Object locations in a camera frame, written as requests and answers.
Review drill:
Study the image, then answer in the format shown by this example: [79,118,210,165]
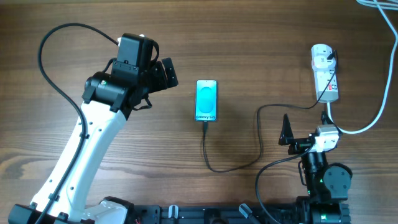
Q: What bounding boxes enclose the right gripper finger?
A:
[321,111,342,134]
[279,114,294,146]

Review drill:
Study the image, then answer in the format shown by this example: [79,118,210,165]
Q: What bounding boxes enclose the teal Galaxy smartphone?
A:
[195,80,218,121]

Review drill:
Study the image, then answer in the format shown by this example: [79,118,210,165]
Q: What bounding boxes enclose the black USB charging cable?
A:
[201,50,340,174]

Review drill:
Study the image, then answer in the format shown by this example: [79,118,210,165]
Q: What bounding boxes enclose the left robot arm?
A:
[8,34,178,223]

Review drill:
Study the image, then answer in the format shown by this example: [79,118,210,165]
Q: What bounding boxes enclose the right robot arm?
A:
[279,112,353,224]

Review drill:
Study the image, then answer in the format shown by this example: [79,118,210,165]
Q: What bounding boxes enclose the white USB charger adapter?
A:
[312,54,336,72]

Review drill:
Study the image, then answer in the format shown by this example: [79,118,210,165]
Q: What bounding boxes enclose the white power strip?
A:
[311,44,339,103]

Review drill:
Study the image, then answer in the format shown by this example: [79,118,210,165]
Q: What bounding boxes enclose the white power strip cord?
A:
[326,0,398,135]

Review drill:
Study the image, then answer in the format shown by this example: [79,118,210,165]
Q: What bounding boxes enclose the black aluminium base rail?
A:
[130,203,351,224]

